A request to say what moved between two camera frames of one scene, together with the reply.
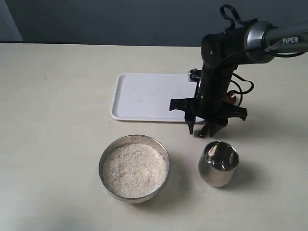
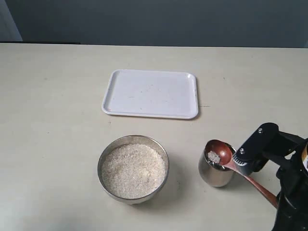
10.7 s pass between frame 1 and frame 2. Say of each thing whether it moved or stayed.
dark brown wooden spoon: moved
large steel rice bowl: stayed
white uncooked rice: stayed
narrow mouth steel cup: stayed
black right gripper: moved
